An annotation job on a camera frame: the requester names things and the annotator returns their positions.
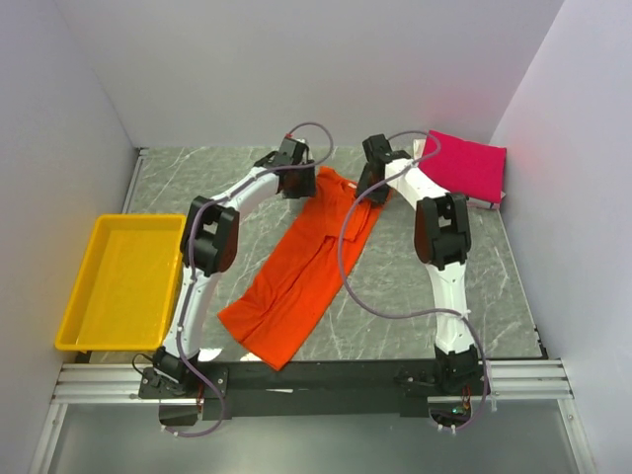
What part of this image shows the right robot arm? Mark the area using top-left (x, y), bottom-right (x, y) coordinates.
top-left (355, 134), bottom-right (482, 394)

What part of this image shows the yellow plastic tray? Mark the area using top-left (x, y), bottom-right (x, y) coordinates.
top-left (54, 214), bottom-right (186, 352)

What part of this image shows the aluminium frame rail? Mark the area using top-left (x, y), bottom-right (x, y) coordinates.
top-left (50, 359), bottom-right (574, 405)

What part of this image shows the orange t shirt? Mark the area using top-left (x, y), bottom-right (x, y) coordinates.
top-left (218, 166), bottom-right (381, 370)

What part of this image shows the folded magenta t shirt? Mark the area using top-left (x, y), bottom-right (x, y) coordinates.
top-left (419, 129), bottom-right (509, 205)

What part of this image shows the folded white t shirt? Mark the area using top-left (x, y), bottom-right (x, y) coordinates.
top-left (412, 138), bottom-right (507, 212)

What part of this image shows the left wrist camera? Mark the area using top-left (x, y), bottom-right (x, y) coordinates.
top-left (281, 132), bottom-right (309, 162)

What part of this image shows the black base beam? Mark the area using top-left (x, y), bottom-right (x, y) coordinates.
top-left (138, 359), bottom-right (489, 427)

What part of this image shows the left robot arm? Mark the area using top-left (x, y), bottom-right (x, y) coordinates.
top-left (153, 135), bottom-right (316, 397)

